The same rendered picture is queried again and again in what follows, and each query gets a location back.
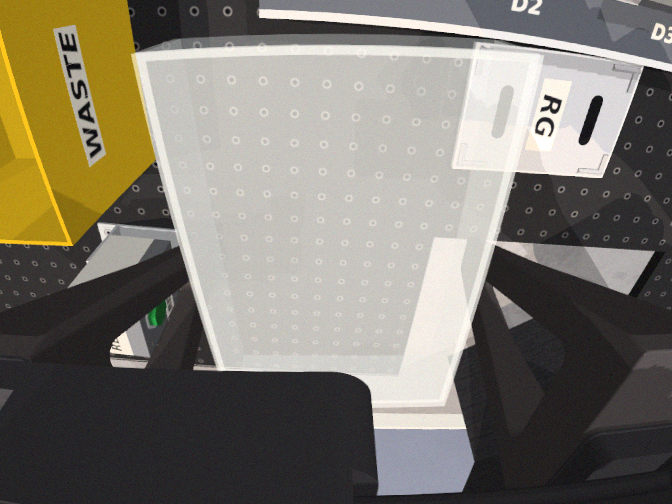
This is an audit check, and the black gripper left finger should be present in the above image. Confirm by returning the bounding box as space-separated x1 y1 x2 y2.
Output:
0 246 203 370

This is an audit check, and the white rectangular plate with rg label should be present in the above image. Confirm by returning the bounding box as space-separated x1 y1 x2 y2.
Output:
516 46 644 178

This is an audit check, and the yellow open-top bin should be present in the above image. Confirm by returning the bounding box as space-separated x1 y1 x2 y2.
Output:
0 0 156 246

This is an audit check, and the white box with label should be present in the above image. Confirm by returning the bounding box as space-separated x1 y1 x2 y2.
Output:
69 222 180 357

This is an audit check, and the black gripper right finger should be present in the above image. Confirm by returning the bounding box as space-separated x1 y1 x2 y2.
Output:
471 245 672 489

